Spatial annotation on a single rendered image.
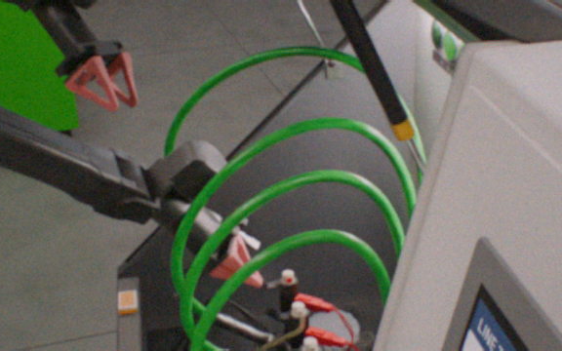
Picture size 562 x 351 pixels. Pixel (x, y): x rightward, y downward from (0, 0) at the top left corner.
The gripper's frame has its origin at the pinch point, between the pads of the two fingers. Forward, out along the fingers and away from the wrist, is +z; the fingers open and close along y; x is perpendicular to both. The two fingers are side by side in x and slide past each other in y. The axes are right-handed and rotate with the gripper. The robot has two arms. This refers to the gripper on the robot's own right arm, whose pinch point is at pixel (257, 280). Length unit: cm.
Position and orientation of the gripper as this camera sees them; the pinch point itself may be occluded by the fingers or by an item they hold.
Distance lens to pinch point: 122.4
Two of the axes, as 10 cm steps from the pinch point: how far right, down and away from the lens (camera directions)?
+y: 6.9, -6.3, -3.6
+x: 0.6, -4.4, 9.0
